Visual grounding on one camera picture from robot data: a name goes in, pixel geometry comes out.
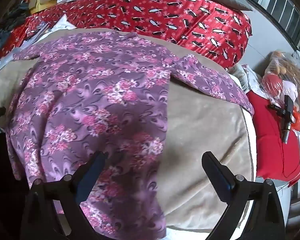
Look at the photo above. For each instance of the red patterned quilt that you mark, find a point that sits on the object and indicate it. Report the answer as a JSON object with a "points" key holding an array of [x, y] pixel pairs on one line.
{"points": [[165, 10]]}

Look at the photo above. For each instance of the white paper sheets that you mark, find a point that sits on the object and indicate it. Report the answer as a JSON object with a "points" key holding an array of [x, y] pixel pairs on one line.
{"points": [[60, 27]]}

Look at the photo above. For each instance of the plastic bag with plush toys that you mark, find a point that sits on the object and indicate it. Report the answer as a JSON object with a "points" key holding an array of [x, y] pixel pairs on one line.
{"points": [[285, 75]]}

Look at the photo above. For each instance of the orange plastic item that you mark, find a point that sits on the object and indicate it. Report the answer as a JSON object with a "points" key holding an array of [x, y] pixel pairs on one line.
{"points": [[297, 120]]}

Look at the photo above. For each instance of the window railing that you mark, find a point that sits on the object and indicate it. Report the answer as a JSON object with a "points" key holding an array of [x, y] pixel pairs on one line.
{"points": [[277, 5]]}

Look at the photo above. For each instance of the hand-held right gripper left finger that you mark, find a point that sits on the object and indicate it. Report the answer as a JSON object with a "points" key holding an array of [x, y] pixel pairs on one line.
{"points": [[89, 180]]}

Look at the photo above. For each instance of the black metal tool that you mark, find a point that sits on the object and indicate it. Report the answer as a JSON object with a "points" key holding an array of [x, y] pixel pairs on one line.
{"points": [[288, 110]]}

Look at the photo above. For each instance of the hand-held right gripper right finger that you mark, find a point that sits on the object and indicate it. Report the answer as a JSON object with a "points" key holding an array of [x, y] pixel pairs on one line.
{"points": [[220, 180]]}

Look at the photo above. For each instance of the purple floral shirt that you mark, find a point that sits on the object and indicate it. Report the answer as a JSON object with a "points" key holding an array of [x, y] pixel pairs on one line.
{"points": [[90, 92]]}

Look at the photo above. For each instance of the beige plush blanket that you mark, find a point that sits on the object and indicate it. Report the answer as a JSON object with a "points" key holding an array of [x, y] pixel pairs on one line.
{"points": [[202, 130]]}

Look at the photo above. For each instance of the pile of dark clothes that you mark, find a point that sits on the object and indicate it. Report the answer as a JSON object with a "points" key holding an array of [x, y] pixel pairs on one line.
{"points": [[10, 20]]}

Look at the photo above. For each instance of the red cloth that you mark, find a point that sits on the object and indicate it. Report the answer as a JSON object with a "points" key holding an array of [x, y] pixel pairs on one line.
{"points": [[267, 135]]}

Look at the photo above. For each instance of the white printed cloth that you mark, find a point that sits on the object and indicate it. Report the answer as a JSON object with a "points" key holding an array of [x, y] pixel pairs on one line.
{"points": [[245, 77]]}

